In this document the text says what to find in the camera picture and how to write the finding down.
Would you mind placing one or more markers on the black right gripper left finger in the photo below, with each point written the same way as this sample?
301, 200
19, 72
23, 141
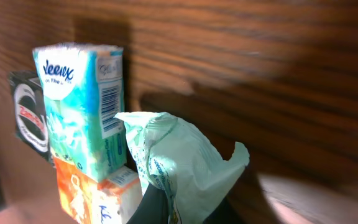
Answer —
153, 209

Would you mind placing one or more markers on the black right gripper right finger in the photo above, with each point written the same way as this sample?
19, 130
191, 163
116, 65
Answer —
224, 214

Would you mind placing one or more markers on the orange tissue pack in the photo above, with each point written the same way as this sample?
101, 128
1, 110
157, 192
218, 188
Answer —
111, 201

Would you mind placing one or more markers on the light blue wipes pack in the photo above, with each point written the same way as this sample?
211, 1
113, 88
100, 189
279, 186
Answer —
173, 155

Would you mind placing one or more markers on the teal tissue pack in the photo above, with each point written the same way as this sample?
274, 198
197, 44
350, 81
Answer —
83, 91

